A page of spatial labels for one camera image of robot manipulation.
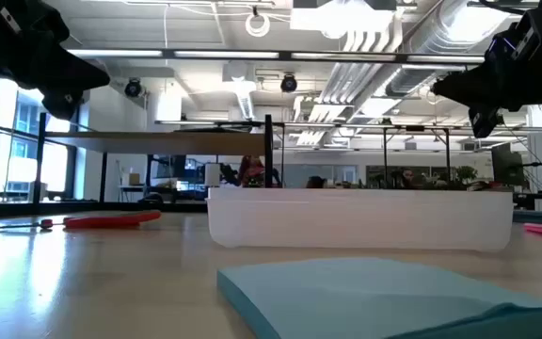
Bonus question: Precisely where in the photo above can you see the black shelf support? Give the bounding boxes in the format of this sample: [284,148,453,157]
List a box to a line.
[263,113,275,189]
[32,111,109,204]

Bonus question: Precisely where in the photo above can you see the white coiled ceiling cable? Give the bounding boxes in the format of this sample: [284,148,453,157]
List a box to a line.
[245,11,272,39]

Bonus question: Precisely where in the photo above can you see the wooden shelf board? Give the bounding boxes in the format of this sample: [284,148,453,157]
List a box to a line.
[44,131,267,155]

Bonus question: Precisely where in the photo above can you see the red handled scissors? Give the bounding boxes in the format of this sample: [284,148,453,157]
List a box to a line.
[62,210,163,231]

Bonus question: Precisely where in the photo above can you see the silver ventilation duct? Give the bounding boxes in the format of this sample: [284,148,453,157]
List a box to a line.
[383,0,512,98]

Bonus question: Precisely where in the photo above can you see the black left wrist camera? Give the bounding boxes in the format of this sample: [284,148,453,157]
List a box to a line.
[0,0,72,49]

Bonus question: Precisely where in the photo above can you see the clear plastic pencil box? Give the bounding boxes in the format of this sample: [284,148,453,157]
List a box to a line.
[206,186,515,252]

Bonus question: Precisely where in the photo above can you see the long ceiling light bar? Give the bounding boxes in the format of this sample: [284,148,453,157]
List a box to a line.
[66,46,486,65]

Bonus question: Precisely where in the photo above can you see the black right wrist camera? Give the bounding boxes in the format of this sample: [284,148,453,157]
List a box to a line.
[485,7,542,62]

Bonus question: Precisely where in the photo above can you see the white box on desk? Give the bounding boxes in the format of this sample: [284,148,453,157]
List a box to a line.
[203,162,222,187]

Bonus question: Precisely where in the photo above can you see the black computer monitor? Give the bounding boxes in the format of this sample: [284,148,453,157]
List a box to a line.
[490,142,526,187]

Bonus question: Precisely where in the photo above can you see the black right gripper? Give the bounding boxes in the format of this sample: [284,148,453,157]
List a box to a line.
[432,27,542,139]

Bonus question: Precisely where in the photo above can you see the black round ceiling fixture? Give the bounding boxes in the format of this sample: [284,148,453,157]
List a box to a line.
[279,73,298,94]
[123,77,143,99]

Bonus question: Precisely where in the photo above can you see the black aluminium rig frame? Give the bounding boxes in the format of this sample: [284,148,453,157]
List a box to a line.
[273,121,452,189]

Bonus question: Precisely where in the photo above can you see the pencil with red eraser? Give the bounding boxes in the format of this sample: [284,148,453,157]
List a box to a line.
[0,218,55,232]

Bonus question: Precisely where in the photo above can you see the potted office plant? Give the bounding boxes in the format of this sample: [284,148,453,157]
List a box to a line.
[454,165,479,186]

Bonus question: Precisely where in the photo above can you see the blue sticky note pad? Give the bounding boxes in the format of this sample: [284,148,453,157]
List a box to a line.
[215,256,542,339]

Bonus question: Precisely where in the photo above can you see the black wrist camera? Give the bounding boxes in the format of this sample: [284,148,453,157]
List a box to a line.
[0,0,72,49]
[485,7,542,62]

